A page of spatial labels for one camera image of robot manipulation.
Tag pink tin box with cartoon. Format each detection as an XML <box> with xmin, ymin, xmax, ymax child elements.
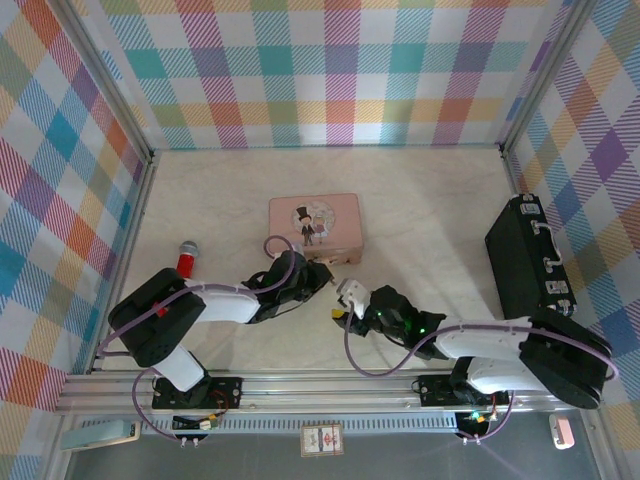
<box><xmin>268</xmin><ymin>192</ymin><xmax>366</xmax><ymax>266</ymax></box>

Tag red toy microphone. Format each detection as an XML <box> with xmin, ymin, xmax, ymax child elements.
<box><xmin>175</xmin><ymin>240</ymin><xmax>199</xmax><ymax>280</ymax></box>

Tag playing card box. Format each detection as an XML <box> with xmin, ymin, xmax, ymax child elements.
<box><xmin>299</xmin><ymin>423</ymin><xmax>346</xmax><ymax>458</ymax></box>

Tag black briefcase with metal clasps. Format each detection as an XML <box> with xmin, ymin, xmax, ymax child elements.
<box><xmin>483</xmin><ymin>193</ymin><xmax>579</xmax><ymax>317</ymax></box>

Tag pink and white small device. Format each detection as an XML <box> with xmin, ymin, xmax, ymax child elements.
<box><xmin>548</xmin><ymin>413</ymin><xmax>576</xmax><ymax>450</ymax></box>

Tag aluminium mounting rail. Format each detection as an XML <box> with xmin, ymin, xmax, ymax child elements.
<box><xmin>54</xmin><ymin>372</ymin><xmax>601</xmax><ymax>416</ymax></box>

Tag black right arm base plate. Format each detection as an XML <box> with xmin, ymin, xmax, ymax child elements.
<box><xmin>415</xmin><ymin>373</ymin><xmax>512</xmax><ymax>407</ymax></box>

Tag perforated grey cable tray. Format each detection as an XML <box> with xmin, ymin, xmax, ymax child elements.
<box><xmin>171</xmin><ymin>413</ymin><xmax>462</xmax><ymax>437</ymax></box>

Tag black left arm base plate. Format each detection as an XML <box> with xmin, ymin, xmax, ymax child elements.
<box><xmin>151</xmin><ymin>375</ymin><xmax>245</xmax><ymax>410</ymax></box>

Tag aluminium side frame bar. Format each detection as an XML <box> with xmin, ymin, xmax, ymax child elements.
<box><xmin>88</xmin><ymin>149</ymin><xmax>157</xmax><ymax>376</ymax></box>

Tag aluminium frame post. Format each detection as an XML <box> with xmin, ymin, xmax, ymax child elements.
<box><xmin>62</xmin><ymin>0</ymin><xmax>157</xmax><ymax>164</ymax></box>
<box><xmin>497</xmin><ymin>0</ymin><xmax>599</xmax><ymax>151</ymax></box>

